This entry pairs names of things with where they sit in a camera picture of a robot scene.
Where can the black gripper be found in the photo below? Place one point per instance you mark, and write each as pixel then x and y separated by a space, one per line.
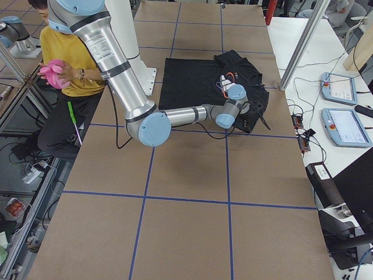
pixel 253 108

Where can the black graphic t-shirt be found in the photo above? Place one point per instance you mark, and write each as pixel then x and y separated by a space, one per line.
pixel 200 81

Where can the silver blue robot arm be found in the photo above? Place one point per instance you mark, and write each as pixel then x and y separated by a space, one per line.
pixel 107 30

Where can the far grey teach pendant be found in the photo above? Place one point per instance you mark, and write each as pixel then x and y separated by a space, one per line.
pixel 339 88

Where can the grey teach pendant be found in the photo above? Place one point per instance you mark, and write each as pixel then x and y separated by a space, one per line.
pixel 339 88
pixel 345 128

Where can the near grey teach pendant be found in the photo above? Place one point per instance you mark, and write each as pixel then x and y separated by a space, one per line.
pixel 345 128

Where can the red cylinder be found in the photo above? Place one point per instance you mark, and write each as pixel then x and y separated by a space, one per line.
pixel 270 11

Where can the brown paper table cover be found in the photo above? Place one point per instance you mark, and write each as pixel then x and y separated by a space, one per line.
pixel 199 206

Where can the black box device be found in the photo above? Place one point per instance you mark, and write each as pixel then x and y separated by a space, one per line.
pixel 326 193

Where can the black computer monitor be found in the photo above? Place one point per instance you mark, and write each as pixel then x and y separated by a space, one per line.
pixel 354 184

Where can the green pink stick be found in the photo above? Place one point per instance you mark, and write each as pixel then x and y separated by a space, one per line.
pixel 74 121

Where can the person in yellow shirt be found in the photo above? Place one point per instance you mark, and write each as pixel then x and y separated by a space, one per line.
pixel 76 103

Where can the pink plush toy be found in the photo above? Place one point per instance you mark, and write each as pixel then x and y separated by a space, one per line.
pixel 51 71

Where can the white power strip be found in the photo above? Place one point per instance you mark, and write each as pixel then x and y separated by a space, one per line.
pixel 34 172

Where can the tray of red fruit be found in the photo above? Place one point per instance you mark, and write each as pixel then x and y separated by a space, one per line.
pixel 15 207

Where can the aluminium frame post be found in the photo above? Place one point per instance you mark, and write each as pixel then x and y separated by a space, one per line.
pixel 303 42

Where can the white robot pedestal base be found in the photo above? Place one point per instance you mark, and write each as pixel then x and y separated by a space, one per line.
pixel 124 30

